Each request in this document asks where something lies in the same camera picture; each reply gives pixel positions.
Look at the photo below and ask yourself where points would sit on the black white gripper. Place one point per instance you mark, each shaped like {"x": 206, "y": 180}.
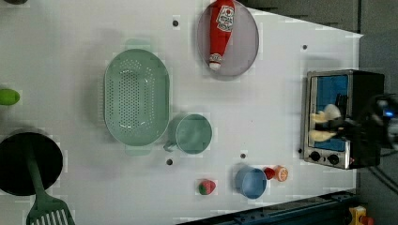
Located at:
{"x": 377, "y": 122}

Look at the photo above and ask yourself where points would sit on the yellow peeled toy banana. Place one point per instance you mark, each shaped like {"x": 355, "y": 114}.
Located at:
{"x": 321, "y": 120}

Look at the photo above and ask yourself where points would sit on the green mug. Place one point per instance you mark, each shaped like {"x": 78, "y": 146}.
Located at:
{"x": 190, "y": 133}

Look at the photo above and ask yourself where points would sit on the silver black toaster oven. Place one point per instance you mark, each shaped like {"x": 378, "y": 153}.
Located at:
{"x": 349, "y": 90}

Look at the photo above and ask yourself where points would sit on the orange slice toy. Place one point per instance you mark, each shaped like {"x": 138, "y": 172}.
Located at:
{"x": 281, "y": 173}

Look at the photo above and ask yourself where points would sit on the blue bowl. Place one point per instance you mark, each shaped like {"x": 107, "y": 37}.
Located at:
{"x": 251, "y": 182}

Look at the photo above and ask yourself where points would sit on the grey round plate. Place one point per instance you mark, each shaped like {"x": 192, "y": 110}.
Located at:
{"x": 242, "y": 47}

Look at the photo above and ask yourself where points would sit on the red green toy strawberry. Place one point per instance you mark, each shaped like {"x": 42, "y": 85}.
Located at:
{"x": 206, "y": 187}

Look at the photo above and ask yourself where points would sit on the red ketchup bottle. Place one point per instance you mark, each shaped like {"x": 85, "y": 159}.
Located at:
{"x": 222, "y": 13}

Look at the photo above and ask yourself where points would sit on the green colander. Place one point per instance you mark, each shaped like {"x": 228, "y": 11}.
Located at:
{"x": 136, "y": 97}

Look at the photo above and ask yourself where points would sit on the green slotted spatula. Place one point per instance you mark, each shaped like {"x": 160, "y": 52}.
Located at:
{"x": 46, "y": 209}

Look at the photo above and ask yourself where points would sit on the black pot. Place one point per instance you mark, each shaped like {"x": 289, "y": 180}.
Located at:
{"x": 15, "y": 178}

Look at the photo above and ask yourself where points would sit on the green toy cucumber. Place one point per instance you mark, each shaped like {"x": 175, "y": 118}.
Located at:
{"x": 9, "y": 97}

